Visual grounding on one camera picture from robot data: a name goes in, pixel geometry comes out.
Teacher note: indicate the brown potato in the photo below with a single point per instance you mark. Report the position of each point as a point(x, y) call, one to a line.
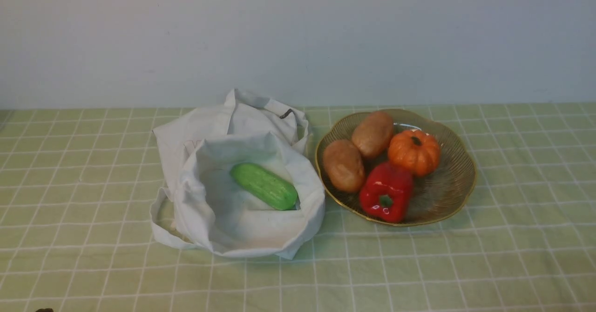
point(373, 135)
point(344, 166)

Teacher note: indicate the gold wire basket plate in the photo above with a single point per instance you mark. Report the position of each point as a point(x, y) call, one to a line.
point(436, 197)

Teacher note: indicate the small orange pumpkin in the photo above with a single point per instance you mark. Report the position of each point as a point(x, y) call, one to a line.
point(416, 151)

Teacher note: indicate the green cucumber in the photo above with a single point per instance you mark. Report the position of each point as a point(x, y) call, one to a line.
point(265, 185)

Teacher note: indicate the red bell pepper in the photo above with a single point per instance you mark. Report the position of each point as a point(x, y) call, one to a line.
point(387, 192)

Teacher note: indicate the brown potato left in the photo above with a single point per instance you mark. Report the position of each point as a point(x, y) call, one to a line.
point(344, 166)

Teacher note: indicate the brown potato rear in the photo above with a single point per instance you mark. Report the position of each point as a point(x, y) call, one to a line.
point(373, 135)

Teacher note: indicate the green checked tablecloth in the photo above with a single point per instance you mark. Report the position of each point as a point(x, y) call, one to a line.
point(76, 186)

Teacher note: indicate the white cloth bag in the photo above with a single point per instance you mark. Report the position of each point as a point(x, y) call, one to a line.
point(202, 207)

